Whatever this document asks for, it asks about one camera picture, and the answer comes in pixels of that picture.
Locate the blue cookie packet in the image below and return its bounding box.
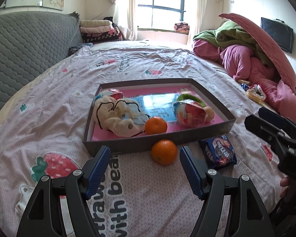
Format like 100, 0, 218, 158
198, 135, 237, 170

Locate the brown walnut ball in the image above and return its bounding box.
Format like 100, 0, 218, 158
203, 106, 215, 122

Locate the cream plush scrunchie toy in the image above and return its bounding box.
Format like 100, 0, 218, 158
92, 95, 150, 137

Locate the orange tangerine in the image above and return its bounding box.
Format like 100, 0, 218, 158
145, 117, 167, 135
151, 140, 177, 166

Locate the red white toy egg package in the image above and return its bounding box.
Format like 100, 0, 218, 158
173, 99, 208, 128

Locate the green knitted ring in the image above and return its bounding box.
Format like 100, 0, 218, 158
176, 93, 207, 108

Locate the right hand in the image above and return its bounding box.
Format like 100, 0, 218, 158
280, 176, 290, 198

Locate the snack wrappers pile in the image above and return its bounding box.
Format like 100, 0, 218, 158
237, 80, 267, 104

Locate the pink quilt pile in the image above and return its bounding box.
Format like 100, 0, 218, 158
192, 13, 296, 122

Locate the grey cardboard tray box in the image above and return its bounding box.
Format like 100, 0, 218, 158
82, 78, 236, 157

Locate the black television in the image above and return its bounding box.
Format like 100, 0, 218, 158
260, 17, 295, 54

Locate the green blanket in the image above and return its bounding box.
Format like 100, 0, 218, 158
193, 20, 273, 66

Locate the pink bag on windowsill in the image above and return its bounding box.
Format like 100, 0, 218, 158
174, 22, 190, 34

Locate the grey quilted headboard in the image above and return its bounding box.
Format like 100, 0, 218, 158
0, 11, 82, 110

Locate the folded blankets stack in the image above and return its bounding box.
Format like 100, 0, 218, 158
80, 17, 124, 44

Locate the right white curtain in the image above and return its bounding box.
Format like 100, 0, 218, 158
187, 0, 207, 44

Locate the white curtain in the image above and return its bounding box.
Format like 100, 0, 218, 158
113, 0, 138, 41
187, 0, 207, 44

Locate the dark framed window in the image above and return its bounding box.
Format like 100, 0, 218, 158
136, 0, 185, 31

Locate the left white curtain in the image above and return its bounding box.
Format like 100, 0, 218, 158
113, 0, 138, 41

